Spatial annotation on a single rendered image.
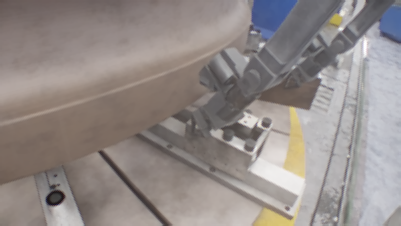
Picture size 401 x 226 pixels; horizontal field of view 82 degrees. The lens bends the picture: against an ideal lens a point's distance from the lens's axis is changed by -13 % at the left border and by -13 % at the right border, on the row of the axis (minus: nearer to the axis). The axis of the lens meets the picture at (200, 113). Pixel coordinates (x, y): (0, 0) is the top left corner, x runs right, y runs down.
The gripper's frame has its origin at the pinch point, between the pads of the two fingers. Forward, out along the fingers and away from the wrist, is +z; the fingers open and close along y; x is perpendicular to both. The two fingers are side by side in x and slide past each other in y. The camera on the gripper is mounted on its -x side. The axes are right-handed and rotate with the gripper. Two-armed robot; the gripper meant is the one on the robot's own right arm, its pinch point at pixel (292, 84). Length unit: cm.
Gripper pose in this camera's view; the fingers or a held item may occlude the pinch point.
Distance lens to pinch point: 103.2
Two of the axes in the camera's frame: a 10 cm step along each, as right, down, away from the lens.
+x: 5.2, 8.3, -1.9
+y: -7.3, 3.2, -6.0
